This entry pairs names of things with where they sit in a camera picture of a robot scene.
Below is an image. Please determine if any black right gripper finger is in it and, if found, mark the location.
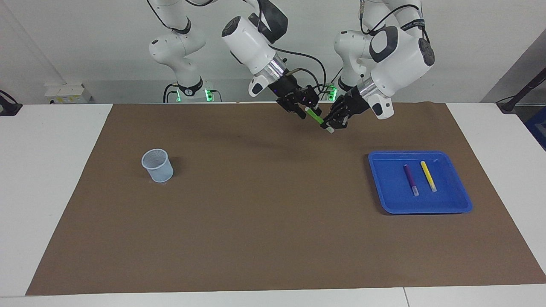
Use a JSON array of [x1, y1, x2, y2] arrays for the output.
[[277, 100, 306, 120], [300, 85, 323, 110]]

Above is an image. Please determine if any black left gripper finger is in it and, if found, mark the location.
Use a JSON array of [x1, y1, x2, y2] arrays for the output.
[[321, 114, 349, 130], [326, 96, 349, 122]]

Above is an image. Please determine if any green pen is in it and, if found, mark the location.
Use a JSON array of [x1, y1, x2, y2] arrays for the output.
[[305, 106, 335, 134]]

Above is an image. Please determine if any purple pen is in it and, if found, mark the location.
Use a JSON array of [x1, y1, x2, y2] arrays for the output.
[[403, 164, 420, 197]]

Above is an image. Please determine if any yellow pen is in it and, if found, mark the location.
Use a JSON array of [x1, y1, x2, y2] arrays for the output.
[[420, 160, 438, 193]]

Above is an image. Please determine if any brown table mat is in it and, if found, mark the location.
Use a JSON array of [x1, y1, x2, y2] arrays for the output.
[[26, 101, 546, 295]]

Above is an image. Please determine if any blue plastic tray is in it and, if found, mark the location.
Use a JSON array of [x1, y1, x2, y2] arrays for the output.
[[368, 150, 473, 214]]

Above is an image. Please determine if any translucent pale blue cup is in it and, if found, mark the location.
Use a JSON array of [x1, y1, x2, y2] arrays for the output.
[[141, 148, 174, 183]]

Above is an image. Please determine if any black pole stand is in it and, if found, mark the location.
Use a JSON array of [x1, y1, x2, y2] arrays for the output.
[[496, 67, 546, 114]]

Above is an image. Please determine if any blue box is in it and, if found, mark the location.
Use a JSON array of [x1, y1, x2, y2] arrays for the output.
[[524, 107, 546, 151]]

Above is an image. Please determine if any black table clamp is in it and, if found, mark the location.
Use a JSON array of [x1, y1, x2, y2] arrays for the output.
[[0, 90, 23, 116]]

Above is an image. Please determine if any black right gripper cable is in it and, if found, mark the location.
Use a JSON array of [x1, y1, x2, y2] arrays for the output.
[[272, 47, 328, 97]]

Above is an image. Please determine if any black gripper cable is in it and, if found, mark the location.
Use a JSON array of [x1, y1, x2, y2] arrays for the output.
[[272, 47, 328, 97], [358, 0, 428, 41]]

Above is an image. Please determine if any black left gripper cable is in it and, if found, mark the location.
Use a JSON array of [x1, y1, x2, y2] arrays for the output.
[[358, 0, 428, 41]]

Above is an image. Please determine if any black base cable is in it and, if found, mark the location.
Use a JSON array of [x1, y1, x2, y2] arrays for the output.
[[163, 83, 180, 103]]

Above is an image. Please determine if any white wall power box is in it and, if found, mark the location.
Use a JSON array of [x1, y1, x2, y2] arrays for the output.
[[44, 83, 93, 105]]

